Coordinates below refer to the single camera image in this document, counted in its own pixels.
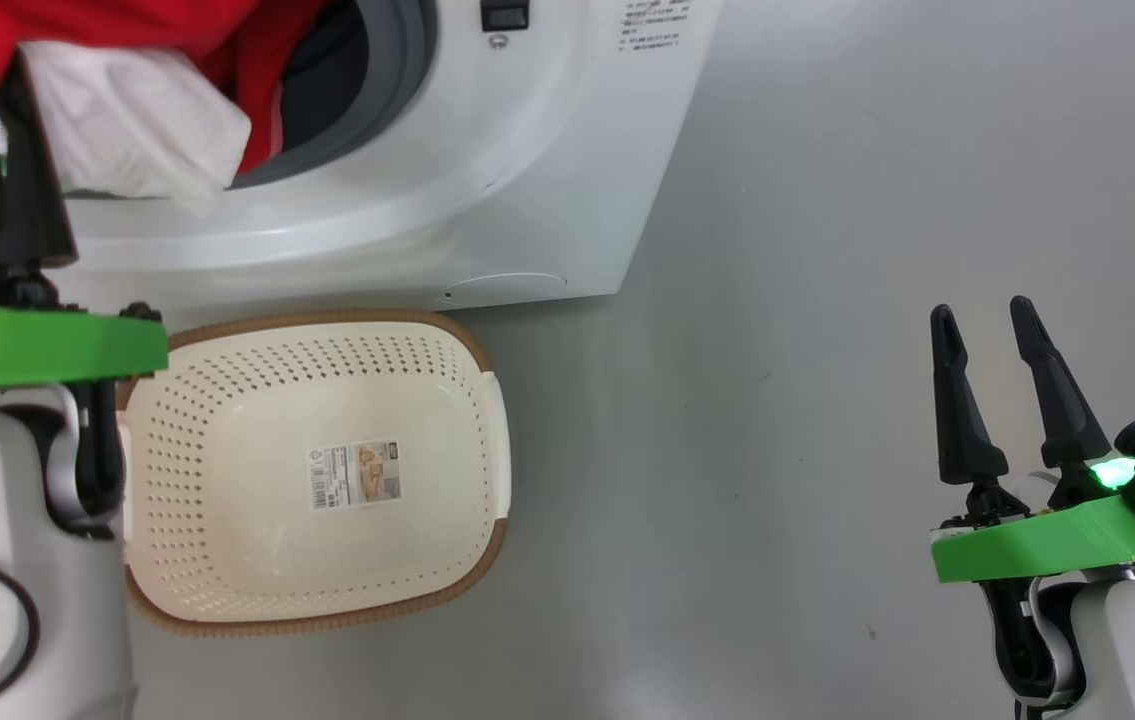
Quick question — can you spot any red garment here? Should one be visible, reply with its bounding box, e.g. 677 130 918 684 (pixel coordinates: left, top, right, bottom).
0 0 340 177

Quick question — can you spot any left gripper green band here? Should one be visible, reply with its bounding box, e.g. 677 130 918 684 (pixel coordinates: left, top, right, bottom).
0 50 169 392

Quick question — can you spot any white front-load washing machine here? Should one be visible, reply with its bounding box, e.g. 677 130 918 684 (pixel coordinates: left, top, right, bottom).
0 0 726 333

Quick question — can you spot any white garment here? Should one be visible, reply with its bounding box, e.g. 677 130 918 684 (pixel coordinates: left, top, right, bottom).
0 40 254 218

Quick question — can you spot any basket product label sticker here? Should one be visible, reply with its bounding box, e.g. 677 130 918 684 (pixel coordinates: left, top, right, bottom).
307 440 403 512

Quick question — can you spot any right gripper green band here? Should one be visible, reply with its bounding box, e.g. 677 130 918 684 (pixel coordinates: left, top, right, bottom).
930 295 1135 585

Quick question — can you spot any cream perforated laundry basket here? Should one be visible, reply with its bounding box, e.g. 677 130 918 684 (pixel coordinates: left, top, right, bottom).
117 308 512 639

